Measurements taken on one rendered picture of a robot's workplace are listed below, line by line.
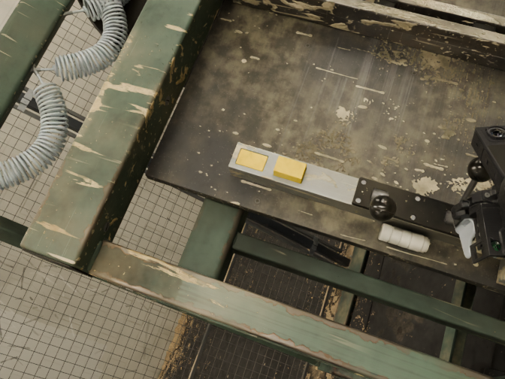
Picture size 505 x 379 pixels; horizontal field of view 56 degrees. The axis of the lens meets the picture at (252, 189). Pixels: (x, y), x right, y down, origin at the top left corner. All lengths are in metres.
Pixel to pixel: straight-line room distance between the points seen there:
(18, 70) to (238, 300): 0.83
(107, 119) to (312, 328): 0.48
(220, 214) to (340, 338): 0.31
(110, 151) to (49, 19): 0.63
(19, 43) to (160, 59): 0.54
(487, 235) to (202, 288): 0.42
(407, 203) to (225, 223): 0.32
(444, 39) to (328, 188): 0.37
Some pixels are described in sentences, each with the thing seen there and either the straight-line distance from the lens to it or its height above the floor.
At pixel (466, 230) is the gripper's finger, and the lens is 0.70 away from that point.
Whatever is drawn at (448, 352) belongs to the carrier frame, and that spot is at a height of 0.18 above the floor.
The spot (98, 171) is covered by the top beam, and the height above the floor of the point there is 1.89.
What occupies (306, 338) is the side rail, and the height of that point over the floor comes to 1.53.
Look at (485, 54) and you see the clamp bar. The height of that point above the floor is 1.38.
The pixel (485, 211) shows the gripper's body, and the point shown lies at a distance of 0.62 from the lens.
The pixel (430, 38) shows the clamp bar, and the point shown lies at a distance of 1.00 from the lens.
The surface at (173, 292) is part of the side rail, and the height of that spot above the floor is 1.71.
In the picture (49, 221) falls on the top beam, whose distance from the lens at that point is 0.82.
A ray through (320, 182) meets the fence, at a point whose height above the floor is 1.57.
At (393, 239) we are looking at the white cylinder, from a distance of 0.83.
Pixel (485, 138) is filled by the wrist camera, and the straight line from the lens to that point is 0.66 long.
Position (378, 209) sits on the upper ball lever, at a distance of 0.70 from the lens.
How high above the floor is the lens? 1.96
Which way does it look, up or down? 22 degrees down
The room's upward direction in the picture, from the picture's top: 62 degrees counter-clockwise
